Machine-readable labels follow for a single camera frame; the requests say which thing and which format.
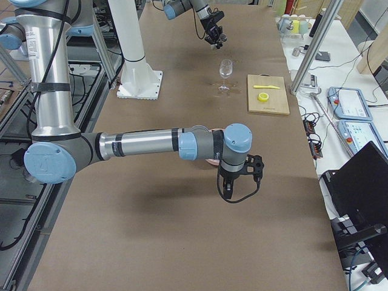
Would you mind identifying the blue teach pendant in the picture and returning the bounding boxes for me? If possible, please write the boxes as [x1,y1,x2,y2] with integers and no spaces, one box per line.
[337,119,387,156]
[327,87,373,121]

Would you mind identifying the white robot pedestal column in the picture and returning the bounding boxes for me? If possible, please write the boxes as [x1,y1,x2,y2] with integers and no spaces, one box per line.
[109,0,163,100]

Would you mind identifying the far blue teach pendant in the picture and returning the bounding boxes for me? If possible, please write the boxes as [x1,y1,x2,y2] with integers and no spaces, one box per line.
[327,87,373,121]

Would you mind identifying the steel double jigger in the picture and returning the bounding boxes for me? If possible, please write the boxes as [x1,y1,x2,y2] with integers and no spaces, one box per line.
[219,33,227,43]

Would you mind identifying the yellow plastic knife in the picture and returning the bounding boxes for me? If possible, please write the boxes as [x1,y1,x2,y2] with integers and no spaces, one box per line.
[253,85,280,90]

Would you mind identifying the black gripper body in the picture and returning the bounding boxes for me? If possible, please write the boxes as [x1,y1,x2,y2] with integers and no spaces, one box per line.
[220,167,249,190]
[200,11,224,42]

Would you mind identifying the rack of pastel cups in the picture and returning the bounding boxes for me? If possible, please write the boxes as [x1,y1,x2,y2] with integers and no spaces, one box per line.
[276,14,312,39]

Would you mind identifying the black monitor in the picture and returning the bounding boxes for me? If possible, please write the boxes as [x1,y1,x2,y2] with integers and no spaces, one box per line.
[321,141,387,230]

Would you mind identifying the clear wine glass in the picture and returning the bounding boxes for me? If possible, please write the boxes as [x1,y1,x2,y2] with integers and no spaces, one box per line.
[218,59,233,92]

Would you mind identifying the yellow lemon slice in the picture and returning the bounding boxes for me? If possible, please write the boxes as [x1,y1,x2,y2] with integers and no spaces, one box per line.
[257,92,269,102]

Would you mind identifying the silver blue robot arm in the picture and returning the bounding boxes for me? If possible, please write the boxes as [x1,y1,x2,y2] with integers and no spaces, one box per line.
[161,0,227,49]
[1,1,264,202]

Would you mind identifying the black camera cable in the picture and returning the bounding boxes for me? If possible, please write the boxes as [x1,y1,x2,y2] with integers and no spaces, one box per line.
[216,165,261,204]

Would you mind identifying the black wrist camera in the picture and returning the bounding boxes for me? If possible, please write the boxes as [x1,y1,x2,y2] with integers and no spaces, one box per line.
[244,154,264,183]

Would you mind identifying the bamboo cutting board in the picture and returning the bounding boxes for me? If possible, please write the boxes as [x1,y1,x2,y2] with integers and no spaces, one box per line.
[247,75,290,115]

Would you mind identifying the aluminium frame post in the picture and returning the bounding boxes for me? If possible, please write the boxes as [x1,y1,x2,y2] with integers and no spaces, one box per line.
[290,0,344,95]

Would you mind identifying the pink bowl of ice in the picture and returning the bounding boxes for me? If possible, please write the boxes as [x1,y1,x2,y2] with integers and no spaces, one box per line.
[206,128,224,167]

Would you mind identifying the dark bottle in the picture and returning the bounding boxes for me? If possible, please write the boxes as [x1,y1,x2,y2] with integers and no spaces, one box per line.
[309,11,324,38]

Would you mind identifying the near blue teach pendant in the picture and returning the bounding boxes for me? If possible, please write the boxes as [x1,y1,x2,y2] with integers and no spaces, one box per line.
[337,119,387,156]

